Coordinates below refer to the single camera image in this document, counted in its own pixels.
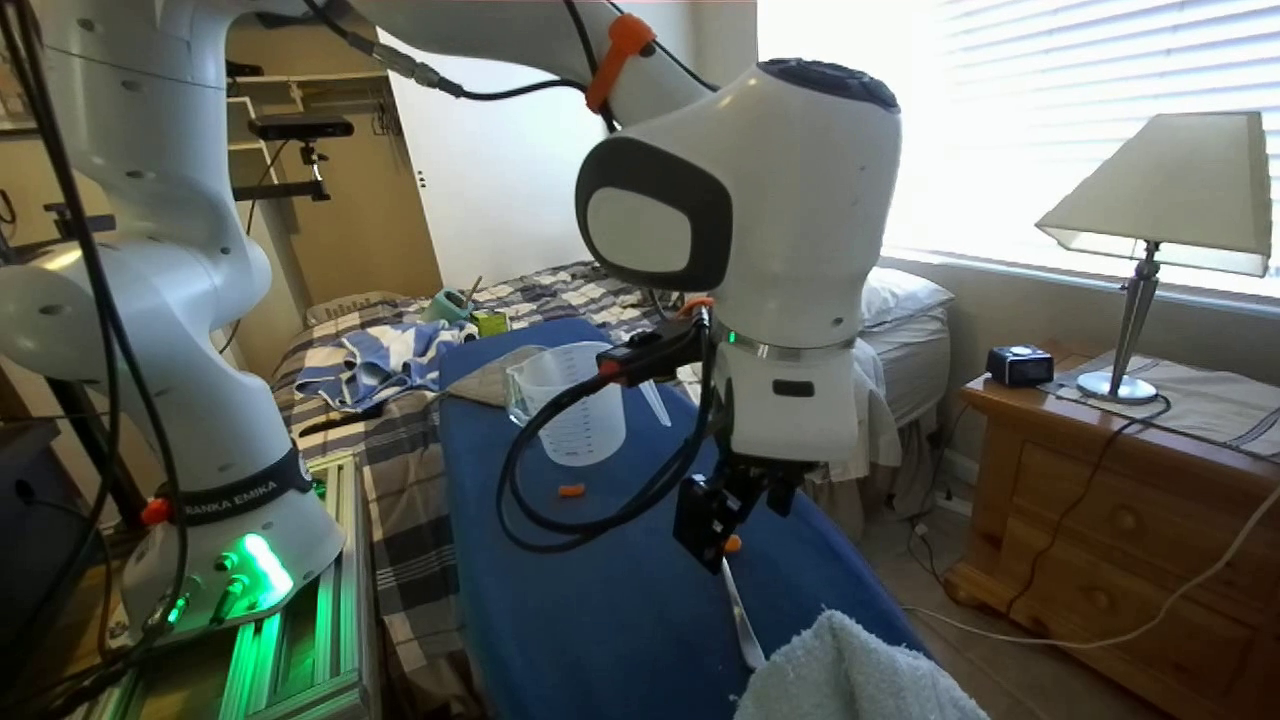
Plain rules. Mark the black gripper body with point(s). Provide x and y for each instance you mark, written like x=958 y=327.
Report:
x=773 y=483

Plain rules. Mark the orange gummy candy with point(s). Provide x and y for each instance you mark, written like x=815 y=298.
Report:
x=733 y=541
x=570 y=490

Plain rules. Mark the silver metal spoon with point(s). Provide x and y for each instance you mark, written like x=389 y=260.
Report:
x=741 y=614

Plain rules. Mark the aluminium robot base platform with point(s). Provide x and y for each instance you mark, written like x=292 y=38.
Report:
x=292 y=654

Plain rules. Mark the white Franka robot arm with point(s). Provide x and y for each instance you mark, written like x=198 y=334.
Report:
x=186 y=334

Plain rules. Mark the translucent plastic measuring cup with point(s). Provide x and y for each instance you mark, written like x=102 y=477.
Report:
x=585 y=420

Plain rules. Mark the small teal object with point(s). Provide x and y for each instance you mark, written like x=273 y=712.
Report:
x=459 y=307

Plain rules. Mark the blue ironing board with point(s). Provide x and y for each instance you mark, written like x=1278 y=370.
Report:
x=601 y=614

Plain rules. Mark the white terry towel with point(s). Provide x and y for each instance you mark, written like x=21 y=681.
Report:
x=854 y=672

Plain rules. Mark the white pillow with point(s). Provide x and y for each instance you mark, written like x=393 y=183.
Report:
x=907 y=298

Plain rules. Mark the beige quilted pot holder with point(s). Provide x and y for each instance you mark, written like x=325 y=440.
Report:
x=478 y=380

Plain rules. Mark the small black alarm clock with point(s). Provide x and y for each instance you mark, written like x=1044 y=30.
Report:
x=1020 y=365

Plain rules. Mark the bed with plaid blanket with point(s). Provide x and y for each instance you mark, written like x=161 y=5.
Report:
x=402 y=507

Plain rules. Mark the blue crumpled cloth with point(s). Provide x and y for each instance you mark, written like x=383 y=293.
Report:
x=373 y=365

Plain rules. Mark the wooden nightstand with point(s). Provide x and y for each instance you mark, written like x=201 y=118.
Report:
x=1135 y=533

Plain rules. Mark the beige flat mat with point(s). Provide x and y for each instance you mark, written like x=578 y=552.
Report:
x=1202 y=403

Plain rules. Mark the table lamp with beige shade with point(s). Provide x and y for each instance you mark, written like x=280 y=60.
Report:
x=1163 y=183

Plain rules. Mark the white window blinds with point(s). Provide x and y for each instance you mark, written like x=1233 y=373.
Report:
x=1105 y=120

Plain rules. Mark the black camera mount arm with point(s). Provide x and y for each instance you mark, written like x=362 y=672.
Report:
x=287 y=183

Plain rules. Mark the black stereo camera bar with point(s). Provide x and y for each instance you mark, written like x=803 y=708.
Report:
x=305 y=131

